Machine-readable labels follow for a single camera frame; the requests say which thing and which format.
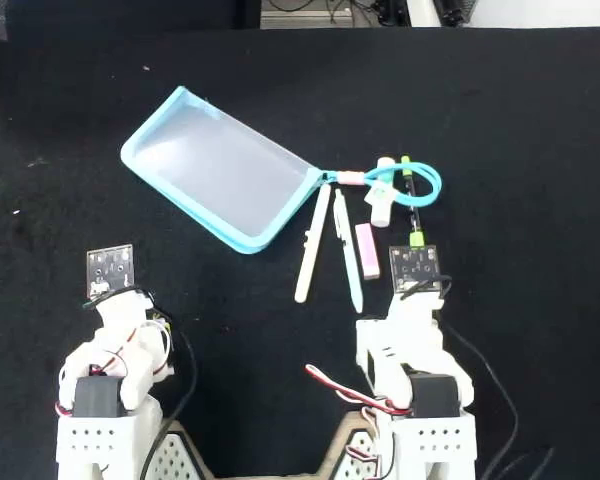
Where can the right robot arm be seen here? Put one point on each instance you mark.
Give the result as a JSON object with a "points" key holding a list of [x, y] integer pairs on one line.
{"points": [[420, 390]]}

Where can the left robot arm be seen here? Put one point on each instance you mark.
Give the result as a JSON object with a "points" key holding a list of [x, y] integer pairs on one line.
{"points": [[105, 400]]}

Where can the light blue translucent zip pouch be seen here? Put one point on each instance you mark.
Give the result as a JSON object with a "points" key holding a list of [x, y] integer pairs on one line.
{"points": [[220, 167]]}

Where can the cream pen with clip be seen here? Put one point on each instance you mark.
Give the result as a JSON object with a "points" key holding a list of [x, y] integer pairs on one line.
{"points": [[312, 245]]}

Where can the white and light blue pen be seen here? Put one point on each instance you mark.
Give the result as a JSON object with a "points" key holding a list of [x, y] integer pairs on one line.
{"points": [[346, 245]]}

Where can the pink and white eraser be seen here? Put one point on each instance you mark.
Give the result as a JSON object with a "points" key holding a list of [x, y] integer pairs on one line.
{"points": [[367, 250]]}

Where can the black pen with green ends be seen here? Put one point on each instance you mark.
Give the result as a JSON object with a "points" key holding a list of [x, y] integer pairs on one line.
{"points": [[413, 210]]}

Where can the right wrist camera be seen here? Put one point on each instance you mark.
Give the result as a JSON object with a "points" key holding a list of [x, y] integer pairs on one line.
{"points": [[415, 266]]}

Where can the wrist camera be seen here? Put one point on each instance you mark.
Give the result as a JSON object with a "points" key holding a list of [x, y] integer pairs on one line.
{"points": [[415, 266], [111, 269]]}

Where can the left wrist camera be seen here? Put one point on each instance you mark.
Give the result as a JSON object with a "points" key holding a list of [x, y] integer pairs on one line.
{"points": [[111, 269]]}

